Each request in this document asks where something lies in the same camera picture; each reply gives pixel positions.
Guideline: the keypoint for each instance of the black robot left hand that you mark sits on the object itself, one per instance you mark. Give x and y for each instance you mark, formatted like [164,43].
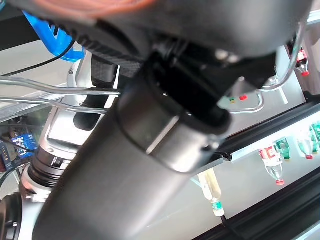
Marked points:
[125,175]

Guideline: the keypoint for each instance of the blue plastic shopping basket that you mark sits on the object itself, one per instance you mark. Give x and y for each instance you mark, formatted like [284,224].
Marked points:
[50,40]

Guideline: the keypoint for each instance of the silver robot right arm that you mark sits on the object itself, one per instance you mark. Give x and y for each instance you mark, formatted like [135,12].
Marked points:
[60,130]

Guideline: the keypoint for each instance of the yellow juice bottle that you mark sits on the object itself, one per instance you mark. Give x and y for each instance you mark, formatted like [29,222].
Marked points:
[215,197]

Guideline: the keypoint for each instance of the Pepsi cola bottle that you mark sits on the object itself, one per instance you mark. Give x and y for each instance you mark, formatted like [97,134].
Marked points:
[23,142]

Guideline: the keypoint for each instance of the black shelf board clear edge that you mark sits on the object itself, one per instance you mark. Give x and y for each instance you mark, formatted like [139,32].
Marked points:
[275,215]
[262,130]

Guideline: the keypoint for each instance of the bottle with red label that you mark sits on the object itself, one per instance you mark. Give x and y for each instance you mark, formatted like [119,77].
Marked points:
[272,162]

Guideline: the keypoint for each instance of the green soda bottle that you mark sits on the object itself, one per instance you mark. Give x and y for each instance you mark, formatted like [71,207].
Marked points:
[283,148]
[315,135]

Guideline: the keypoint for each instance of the clear bottle red cap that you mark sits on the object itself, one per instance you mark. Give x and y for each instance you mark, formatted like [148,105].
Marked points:
[306,148]

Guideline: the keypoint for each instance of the Coca-Cola bottle red cap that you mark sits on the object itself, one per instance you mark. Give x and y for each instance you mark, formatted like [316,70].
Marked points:
[302,60]

